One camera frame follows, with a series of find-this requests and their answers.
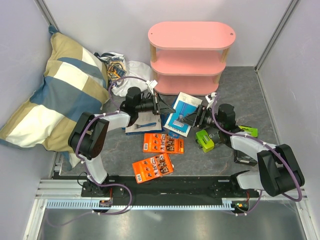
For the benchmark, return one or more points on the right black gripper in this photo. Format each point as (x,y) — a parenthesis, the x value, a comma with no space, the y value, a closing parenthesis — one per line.
(196,119)

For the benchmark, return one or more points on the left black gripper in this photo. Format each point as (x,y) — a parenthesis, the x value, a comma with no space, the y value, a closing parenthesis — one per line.
(162,108)

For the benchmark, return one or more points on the blue razor box clear front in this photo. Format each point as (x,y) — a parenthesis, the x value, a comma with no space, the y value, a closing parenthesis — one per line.
(184,104)

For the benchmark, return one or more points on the white blue razor box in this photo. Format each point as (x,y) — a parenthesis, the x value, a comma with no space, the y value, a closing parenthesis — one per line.
(147,122)

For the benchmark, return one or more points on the orange razor box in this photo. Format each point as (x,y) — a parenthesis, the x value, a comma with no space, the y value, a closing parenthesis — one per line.
(152,168)
(162,143)

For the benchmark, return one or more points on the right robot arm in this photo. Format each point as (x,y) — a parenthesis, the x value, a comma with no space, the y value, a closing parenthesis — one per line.
(278,170)

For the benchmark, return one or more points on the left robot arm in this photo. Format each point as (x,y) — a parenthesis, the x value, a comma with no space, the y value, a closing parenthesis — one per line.
(89,134)

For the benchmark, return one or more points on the pink three-tier shelf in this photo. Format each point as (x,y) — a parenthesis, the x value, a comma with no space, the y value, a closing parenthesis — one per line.
(189,56)

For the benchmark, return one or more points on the green black razor pack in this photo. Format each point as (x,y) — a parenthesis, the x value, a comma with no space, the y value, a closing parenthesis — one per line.
(205,141)

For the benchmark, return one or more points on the black green razor box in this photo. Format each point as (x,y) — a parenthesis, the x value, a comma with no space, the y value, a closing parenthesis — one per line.
(251,130)

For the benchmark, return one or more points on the striped blue beige pillow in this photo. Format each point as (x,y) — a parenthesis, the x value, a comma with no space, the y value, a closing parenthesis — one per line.
(74,81)

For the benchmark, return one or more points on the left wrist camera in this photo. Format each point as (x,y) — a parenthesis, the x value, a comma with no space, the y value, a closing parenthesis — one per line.
(151,84)

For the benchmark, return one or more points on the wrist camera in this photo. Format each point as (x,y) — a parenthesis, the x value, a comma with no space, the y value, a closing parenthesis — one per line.
(211,97)
(151,84)

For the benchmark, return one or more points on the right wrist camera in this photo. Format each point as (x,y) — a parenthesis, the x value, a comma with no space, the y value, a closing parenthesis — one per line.
(211,97)

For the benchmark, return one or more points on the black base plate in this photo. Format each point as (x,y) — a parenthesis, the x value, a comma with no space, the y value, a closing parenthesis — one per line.
(182,190)

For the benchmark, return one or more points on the grey cable duct rail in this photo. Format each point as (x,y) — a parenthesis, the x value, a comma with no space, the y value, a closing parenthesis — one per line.
(87,204)

